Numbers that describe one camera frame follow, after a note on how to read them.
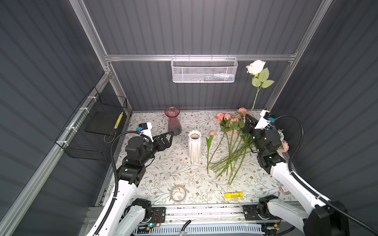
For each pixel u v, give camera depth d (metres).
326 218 0.39
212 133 1.05
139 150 0.52
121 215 0.46
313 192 0.43
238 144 1.00
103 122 0.76
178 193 0.81
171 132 0.67
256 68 0.65
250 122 0.68
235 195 0.79
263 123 0.63
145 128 0.63
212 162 0.92
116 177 0.49
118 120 0.78
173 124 0.99
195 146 0.79
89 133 0.72
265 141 0.56
